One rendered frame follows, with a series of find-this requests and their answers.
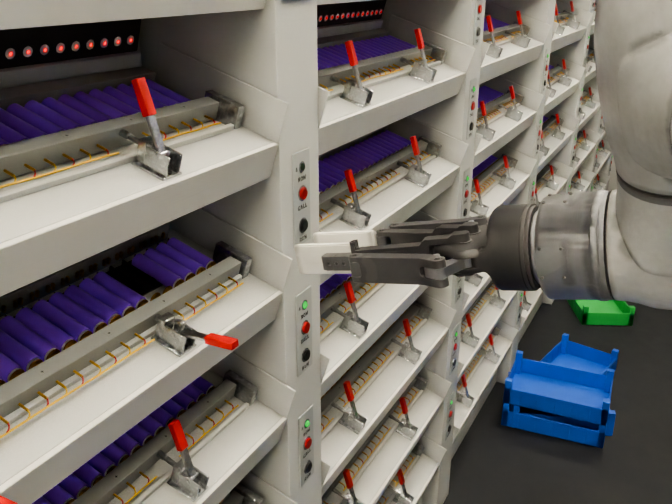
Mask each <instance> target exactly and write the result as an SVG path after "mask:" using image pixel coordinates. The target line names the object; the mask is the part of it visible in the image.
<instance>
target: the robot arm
mask: <svg viewBox="0 0 672 504"><path fill-rule="evenodd" d="M594 51H595V65H596V76H597V85H598V93H599V100H600V106H601V112H602V117H603V122H604V127H605V132H606V136H607V139H608V142H609V145H610V147H611V150H612V153H613V157H614V162H615V167H616V176H617V190H610V191H606V190H597V191H594V192H577V193H572V192H570V193H567V194H548V196H546V197H544V198H543V199H542V201H541V202H540V205H539V206H537V205H536V204H534V203H532V204H514V205H500V206H498V207H496V208H495V209H494V210H493V212H492V213H491V215H490V218H489V221H488V222H487V216H485V215H478V216H474V217H468V218H461V219H447V220H432V221H418V222H404V223H392V224H391V225H389V227H390V229H385V228H381V229H379V230H377V231H376V233H377V234H376V233H375V231H374V230H359V231H334V232H316V233H314V234H313V238H314V243H310V244H296V245H295V246H294V250H295V254H296V259H297V264H298V269H299V273H300V274H352V279H353V282H357V283H384V284H411V285H426V286H430V287H434V288H445V287H448V286H449V280H448V276H450V275H455V276H457V277H466V276H472V275H474V274H475V273H481V272H485V273H487V274H488V275H489V276H490V277H491V279H492V282H493V284H494V285H495V286H496V287H497V288H498V289H500V290H503V291H537V290H538V289H539V288H541V289H542V291H543V293H544V294H545V295H546V296H547V297H548V298H550V299H566V300H599V301H609V300H619V301H628V302H634V303H639V304H642V305H645V306H649V307H652V308H656V309H666V310H672V0H597V6H596V14H595V25H594Z"/></svg>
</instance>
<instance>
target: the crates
mask: <svg viewBox="0 0 672 504"><path fill-rule="evenodd" d="M567 302H568V303H569V305H570V306H571V308H572V310H573V311H574V313H575V315H576V316H577V318H578V319H579V321H580V323H581V324H582V325H618V326H633V320H634V314H635V307H634V306H628V304H627V303H626V302H625V301H619V300H609V301H599V300H567ZM618 354H619V350H617V349H613V350H612V352H611V354H609V353H606V352H603V351H600V350H597V349H594V348H591V347H587V346H584V345H581V344H578V343H575V342H572V341H569V334H566V333H564V334H563V335H562V340H561V341H560V342H559V343H558V344H557V345H556V346H555V347H554V348H553V349H552V350H551V351H550V352H549V353H548V354H547V355H546V356H545V357H543V358H542V359H541V360H540V361H536V360H531V359H526V358H523V351H519V350H517V352H516V358H515V362H514V364H513V367H512V369H511V372H508V377H507V378H506V380H505V387H504V396H503V410H502V419H501V425H504V426H509V427H511V428H517V429H521V430H526V431H530V432H534V433H539V434H543V435H547V436H551V437H556V438H560V439H564V440H569V441H573V442H577V443H581V444H586V445H590V446H594V447H599V448H603V445H604V440H605V435H606V436H612V435H613V429H614V423H615V417H616V413H615V411H614V410H610V401H611V400H610V399H611V391H612V384H613V377H614V371H615V370H616V366H617V360H618Z"/></svg>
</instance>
